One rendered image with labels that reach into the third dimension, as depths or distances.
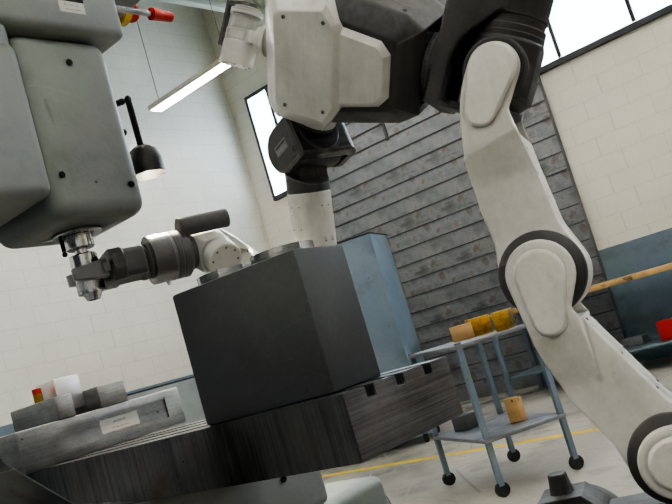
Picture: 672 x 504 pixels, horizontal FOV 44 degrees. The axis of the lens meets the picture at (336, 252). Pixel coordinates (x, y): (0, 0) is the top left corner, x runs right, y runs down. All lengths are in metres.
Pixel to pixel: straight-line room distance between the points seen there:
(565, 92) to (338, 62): 7.66
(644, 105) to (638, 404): 7.47
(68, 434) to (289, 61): 0.76
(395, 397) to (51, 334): 8.18
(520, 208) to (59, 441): 0.87
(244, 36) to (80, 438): 0.80
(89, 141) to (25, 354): 7.53
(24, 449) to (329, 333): 0.62
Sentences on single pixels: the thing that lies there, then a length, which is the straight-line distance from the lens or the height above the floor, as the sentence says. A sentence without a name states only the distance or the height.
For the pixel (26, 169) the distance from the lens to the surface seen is 1.35.
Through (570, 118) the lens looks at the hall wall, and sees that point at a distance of 9.05.
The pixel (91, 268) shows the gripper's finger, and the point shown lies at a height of 1.24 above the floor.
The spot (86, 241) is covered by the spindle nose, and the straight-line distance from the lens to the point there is 1.48.
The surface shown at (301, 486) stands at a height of 0.78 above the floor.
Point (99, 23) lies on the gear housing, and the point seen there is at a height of 1.65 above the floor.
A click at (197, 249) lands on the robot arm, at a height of 1.23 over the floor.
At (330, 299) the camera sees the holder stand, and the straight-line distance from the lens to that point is 1.08.
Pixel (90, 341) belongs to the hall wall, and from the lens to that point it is 9.33.
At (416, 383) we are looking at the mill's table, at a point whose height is 0.92.
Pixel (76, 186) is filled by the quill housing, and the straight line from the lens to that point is 1.41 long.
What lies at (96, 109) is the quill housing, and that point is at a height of 1.50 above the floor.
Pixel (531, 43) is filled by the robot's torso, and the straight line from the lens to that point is 1.46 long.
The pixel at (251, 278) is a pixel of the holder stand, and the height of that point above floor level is 1.11.
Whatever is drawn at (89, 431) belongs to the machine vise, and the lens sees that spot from 1.55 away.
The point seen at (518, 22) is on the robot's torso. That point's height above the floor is 1.42.
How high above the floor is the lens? 0.99
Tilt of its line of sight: 6 degrees up
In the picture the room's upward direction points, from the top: 17 degrees counter-clockwise
